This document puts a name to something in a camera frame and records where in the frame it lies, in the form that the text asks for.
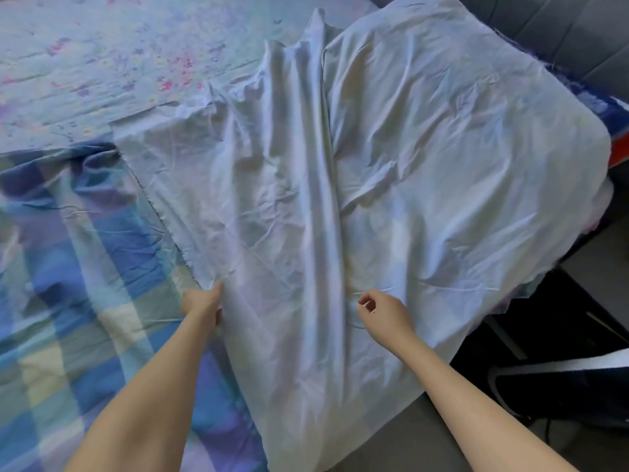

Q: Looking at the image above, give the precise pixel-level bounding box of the person's left forearm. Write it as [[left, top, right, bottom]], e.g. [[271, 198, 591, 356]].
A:
[[64, 314, 219, 472]]

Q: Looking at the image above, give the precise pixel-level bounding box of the dark nightstand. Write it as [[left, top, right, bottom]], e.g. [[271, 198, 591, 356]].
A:
[[450, 162, 629, 431]]

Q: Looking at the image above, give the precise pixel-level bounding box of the person's left hand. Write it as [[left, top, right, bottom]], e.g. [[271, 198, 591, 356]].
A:
[[181, 281, 226, 327]]

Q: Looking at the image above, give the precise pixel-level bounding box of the red blue cloth item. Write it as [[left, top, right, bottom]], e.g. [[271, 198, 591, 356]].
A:
[[496, 34, 629, 171]]

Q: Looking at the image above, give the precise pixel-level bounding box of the person's right forearm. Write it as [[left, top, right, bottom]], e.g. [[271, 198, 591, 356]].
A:
[[395, 337, 581, 472]]

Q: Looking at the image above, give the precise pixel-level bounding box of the blue floral patterned sheet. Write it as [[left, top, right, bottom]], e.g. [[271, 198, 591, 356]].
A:
[[0, 0, 383, 158]]

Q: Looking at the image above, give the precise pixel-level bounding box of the white bed sheet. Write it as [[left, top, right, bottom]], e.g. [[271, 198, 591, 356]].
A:
[[0, 0, 617, 472]]

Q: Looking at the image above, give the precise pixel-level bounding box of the grey padded headboard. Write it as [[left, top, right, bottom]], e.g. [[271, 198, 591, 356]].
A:
[[452, 0, 629, 106]]

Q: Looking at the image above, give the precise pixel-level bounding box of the black white standing device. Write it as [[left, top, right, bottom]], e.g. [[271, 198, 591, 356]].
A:
[[486, 347, 629, 431]]

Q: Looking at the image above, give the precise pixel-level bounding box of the person's right hand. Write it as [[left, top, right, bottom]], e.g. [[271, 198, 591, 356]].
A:
[[356, 290, 420, 357]]

